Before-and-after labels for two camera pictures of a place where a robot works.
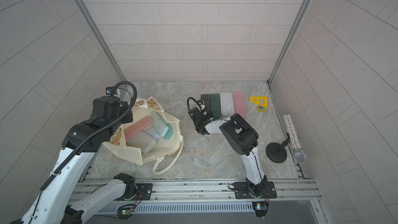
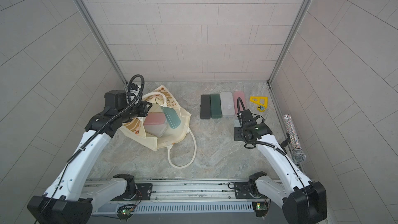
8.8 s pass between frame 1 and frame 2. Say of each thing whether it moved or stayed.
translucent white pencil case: moved
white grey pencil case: stayed
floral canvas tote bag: moved
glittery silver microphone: stayed
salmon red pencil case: moved
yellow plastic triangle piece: stayed
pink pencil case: stayed
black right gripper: moved
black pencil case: stayed
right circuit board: stayed
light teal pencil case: moved
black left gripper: moved
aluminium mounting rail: stayed
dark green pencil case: stayed
